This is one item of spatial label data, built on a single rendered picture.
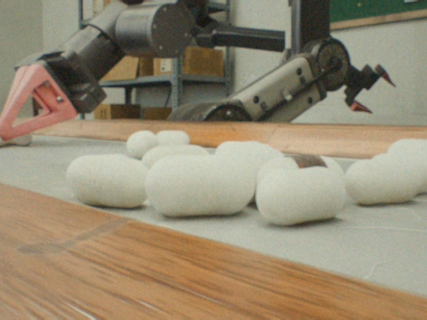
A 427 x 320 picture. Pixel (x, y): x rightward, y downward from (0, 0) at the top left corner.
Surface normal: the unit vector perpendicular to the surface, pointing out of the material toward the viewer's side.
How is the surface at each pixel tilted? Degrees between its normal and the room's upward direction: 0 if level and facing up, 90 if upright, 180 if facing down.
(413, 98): 90
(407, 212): 0
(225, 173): 62
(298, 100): 90
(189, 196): 102
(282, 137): 45
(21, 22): 90
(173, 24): 95
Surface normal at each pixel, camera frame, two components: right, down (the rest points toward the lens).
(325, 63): 0.52, 0.09
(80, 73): -0.55, 0.70
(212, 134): -0.51, -0.66
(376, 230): 0.00, -1.00
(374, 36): -0.73, 0.06
